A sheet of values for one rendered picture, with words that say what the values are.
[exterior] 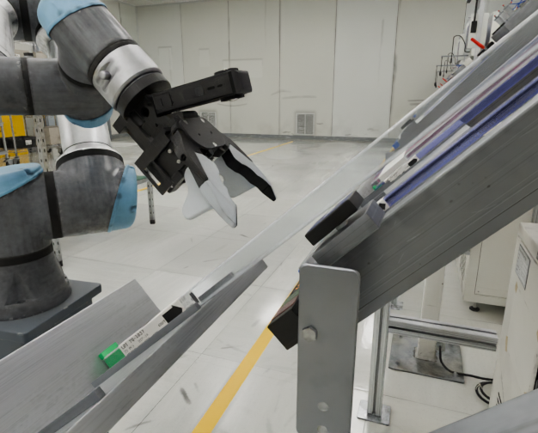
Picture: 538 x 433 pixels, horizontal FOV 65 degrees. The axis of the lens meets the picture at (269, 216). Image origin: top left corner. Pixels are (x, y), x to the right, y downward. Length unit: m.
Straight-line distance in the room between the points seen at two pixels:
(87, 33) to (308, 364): 0.43
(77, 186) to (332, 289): 0.52
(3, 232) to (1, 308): 0.12
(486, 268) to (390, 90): 7.47
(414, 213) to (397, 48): 8.89
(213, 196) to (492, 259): 1.60
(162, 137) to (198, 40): 10.05
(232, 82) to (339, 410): 0.34
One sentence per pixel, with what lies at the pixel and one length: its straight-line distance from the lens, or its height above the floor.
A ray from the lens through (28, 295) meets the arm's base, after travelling 0.79.
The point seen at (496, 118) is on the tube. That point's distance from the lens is 0.45.
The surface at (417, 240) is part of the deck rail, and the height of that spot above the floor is 0.77.
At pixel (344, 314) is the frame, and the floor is 0.72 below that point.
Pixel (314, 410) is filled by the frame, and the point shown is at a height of 0.62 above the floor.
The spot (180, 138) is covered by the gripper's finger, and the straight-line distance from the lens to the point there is 0.48.
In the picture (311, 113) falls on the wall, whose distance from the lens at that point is 9.45.
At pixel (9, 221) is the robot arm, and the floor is 0.71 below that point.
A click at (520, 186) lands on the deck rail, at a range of 0.36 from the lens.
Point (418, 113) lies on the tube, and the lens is 0.18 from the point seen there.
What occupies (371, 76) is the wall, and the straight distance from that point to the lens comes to 9.24.
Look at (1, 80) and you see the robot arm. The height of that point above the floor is 0.91.
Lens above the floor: 0.89
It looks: 16 degrees down
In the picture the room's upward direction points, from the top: straight up
